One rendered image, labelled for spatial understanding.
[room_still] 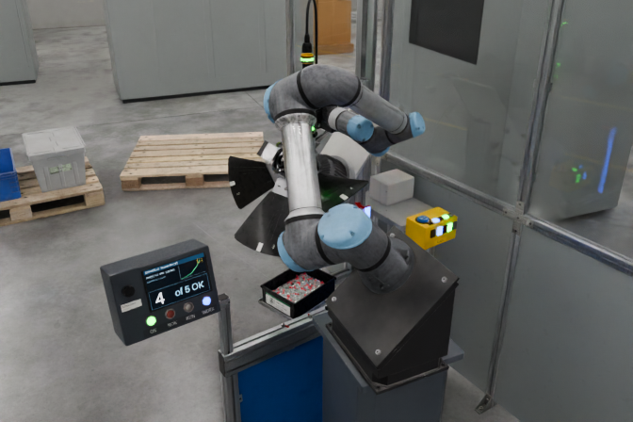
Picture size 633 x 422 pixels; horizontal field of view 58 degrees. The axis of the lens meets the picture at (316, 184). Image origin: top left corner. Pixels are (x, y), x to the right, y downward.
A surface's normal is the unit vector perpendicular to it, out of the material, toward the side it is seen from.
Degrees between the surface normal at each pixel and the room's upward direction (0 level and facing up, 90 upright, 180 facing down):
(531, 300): 90
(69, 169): 95
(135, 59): 90
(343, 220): 37
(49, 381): 0
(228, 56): 90
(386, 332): 42
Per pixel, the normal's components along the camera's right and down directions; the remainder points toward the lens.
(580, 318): -0.83, 0.23
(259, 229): -0.15, -0.26
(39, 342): 0.00, -0.91
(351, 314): -0.61, -0.57
